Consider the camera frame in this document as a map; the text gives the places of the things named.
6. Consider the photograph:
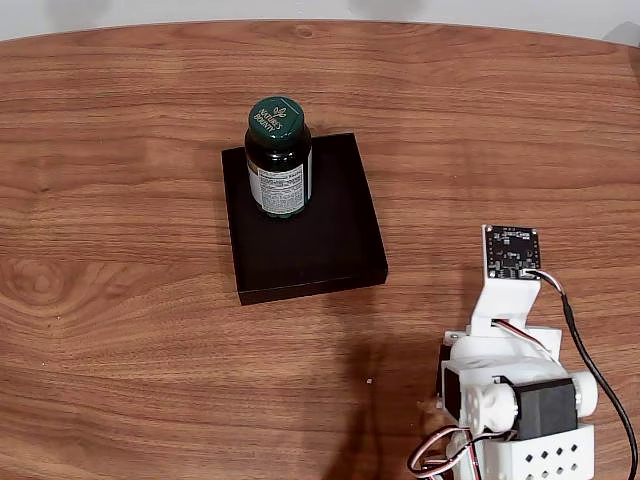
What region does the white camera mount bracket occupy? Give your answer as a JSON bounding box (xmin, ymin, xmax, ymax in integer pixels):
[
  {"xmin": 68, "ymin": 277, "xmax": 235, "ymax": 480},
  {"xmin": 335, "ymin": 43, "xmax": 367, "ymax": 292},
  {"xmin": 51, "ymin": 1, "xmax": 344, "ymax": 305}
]
[{"xmin": 469, "ymin": 273, "xmax": 543, "ymax": 337}]

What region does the red white black servo wire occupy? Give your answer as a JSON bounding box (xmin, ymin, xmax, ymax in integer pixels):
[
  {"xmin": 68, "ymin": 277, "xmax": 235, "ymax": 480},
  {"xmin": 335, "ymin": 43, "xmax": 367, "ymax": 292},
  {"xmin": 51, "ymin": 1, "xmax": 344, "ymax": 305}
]
[
  {"xmin": 492, "ymin": 318, "xmax": 557, "ymax": 362},
  {"xmin": 407, "ymin": 424, "xmax": 482, "ymax": 480}
]

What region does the black camera cable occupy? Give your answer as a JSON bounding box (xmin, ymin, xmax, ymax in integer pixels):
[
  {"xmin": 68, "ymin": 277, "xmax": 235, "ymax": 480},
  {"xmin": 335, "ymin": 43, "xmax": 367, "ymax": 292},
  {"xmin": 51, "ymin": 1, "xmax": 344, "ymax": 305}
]
[{"xmin": 522, "ymin": 268, "xmax": 635, "ymax": 480}]

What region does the black camera circuit board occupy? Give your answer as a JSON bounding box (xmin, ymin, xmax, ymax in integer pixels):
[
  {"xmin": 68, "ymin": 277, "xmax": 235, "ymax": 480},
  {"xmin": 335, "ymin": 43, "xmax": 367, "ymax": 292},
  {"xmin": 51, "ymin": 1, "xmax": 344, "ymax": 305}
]
[{"xmin": 482, "ymin": 224, "xmax": 543, "ymax": 281}]

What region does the shallow black box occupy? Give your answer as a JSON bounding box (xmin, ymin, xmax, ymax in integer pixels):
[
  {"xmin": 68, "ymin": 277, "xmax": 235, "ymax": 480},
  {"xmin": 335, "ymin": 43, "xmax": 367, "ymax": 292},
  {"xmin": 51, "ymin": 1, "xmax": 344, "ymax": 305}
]
[{"xmin": 221, "ymin": 131, "xmax": 390, "ymax": 307}]

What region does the dark green pill bottle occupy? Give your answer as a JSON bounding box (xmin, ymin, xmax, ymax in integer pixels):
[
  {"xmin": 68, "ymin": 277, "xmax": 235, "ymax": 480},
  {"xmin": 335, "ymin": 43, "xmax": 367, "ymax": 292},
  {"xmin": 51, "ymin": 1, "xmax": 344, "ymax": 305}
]
[{"xmin": 243, "ymin": 95, "xmax": 314, "ymax": 223}]

